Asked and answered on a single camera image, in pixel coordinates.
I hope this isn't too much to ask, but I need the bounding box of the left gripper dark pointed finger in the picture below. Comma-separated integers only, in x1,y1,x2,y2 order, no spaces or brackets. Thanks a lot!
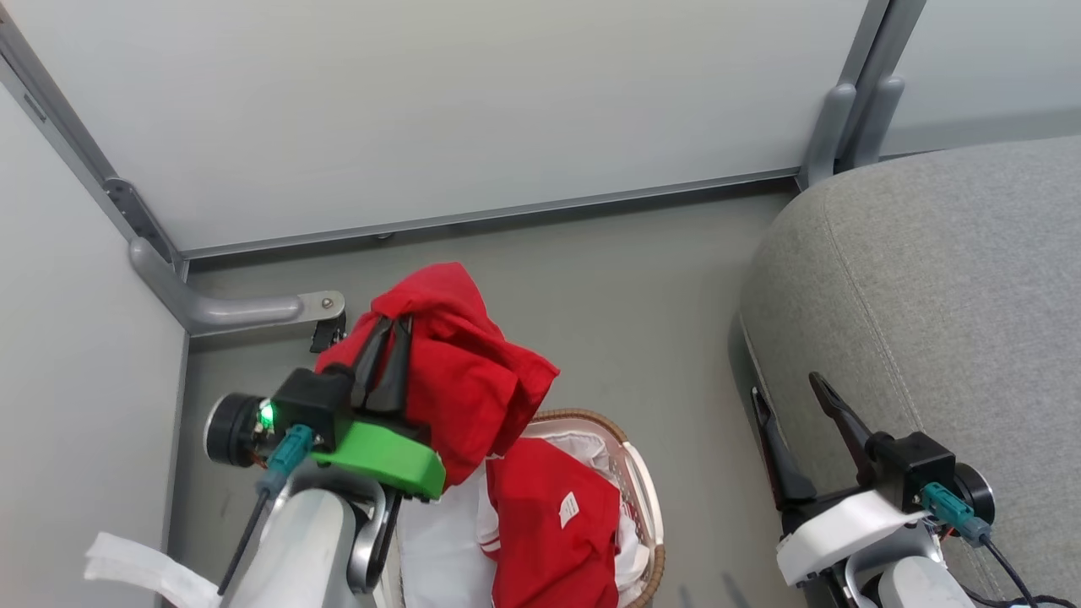
367,315,415,415
349,317,394,413

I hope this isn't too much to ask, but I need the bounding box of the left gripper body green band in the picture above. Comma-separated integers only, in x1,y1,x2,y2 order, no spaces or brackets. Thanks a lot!
309,417,448,501

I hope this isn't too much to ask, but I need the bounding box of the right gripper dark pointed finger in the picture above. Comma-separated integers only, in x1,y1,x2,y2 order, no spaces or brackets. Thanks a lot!
808,372,880,488
751,387,818,511

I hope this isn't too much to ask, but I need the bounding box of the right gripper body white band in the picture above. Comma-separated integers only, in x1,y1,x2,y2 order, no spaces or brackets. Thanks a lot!
776,485,932,589

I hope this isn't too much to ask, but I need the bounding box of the plain red garment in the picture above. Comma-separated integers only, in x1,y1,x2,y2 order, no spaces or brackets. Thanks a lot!
313,261,561,490

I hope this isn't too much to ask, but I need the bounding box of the red garment with white trim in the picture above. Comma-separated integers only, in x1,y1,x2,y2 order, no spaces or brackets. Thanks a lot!
476,437,627,608

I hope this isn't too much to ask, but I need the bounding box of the white basket liner cloth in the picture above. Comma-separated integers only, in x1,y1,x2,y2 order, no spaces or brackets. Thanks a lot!
395,429,653,608

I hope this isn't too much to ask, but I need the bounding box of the white woven laundry basket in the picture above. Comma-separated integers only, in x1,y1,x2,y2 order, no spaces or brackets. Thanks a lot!
372,408,667,608

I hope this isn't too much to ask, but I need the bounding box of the black caster wheel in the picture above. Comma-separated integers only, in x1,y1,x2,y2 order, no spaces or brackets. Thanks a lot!
309,312,348,355

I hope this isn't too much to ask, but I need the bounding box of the curved grey partition foot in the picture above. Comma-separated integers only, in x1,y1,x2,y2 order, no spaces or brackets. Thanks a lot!
128,236,346,339

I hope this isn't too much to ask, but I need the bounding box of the grey fabric sofa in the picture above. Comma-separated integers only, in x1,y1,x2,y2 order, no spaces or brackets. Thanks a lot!
730,135,1081,608

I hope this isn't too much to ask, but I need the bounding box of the white paper strip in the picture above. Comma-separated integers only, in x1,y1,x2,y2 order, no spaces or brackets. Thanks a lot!
83,531,222,608

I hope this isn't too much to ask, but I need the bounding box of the left black cable teal connector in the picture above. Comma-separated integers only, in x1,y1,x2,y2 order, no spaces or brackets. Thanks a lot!
217,424,315,597

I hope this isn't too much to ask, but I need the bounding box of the black cable teal connector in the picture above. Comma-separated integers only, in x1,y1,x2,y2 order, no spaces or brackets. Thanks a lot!
217,424,315,597
919,482,1044,608

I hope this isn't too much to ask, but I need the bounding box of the right black cable teal connector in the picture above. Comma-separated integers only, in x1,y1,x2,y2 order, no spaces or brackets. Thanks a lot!
919,482,1044,608

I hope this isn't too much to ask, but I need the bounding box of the grey partition bottom rail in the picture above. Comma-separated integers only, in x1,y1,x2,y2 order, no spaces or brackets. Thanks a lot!
180,167,801,262

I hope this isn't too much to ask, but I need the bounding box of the dark grey post bracket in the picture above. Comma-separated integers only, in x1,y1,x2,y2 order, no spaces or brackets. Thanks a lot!
103,176,181,274

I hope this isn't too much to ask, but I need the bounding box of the grey upright post foot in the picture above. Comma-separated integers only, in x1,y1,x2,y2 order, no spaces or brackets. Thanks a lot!
796,82,859,192
845,76,906,170

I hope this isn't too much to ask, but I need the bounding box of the grey double partition post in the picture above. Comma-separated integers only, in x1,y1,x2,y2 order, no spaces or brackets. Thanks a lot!
832,0,930,170

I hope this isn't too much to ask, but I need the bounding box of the grey partition frame post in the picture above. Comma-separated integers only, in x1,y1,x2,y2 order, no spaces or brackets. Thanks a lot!
0,0,185,280

